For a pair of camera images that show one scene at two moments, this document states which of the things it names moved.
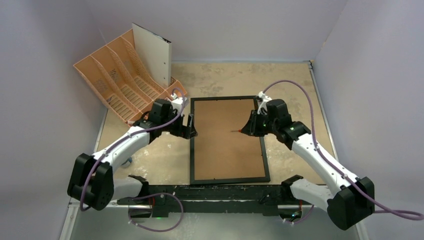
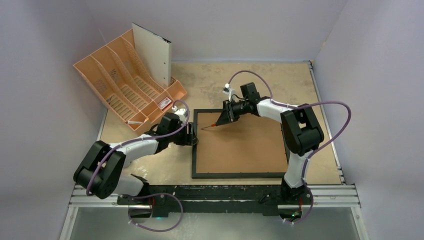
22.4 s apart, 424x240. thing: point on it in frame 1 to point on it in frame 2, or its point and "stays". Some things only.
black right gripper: [252, 124] to [230, 111]
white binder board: [154, 52] stays
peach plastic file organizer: [116, 71] stays
